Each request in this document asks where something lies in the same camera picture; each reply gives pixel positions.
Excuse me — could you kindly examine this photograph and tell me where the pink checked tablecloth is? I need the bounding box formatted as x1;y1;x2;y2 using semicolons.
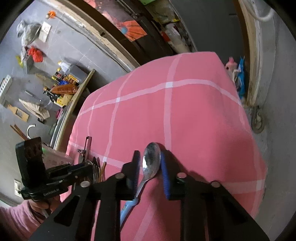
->
60;51;269;241

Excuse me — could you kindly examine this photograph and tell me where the thin steel swivel peeler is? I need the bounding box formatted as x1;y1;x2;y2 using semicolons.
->
77;136;92;164

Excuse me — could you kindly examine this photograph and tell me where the person's left hand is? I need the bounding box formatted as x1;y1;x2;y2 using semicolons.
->
29;195;61;214

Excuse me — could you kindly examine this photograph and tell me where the wooden chopstick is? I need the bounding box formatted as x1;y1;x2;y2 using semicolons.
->
99;162;107;182

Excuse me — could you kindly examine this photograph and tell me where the orange sauce packet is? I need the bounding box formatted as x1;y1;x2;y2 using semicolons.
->
50;84;78;95

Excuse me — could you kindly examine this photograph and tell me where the white wall rack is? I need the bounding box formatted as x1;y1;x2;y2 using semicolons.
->
0;75;12;98

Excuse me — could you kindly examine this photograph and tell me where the white perforated utensil caddy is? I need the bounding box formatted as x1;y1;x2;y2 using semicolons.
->
42;144;74;169

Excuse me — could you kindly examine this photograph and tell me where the pink sleeved left forearm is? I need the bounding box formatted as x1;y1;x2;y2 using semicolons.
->
0;200;46;240

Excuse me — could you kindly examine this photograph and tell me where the steel spoon blue handle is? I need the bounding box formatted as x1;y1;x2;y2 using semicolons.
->
120;142;162;228

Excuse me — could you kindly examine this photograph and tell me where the wall power socket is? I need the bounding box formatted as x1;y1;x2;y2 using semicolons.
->
14;180;22;197

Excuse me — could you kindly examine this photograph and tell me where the red plastic bag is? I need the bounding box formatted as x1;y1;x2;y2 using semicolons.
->
28;46;44;63

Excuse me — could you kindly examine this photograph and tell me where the dark grey cabinet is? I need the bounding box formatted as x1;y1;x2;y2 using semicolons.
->
171;0;244;64

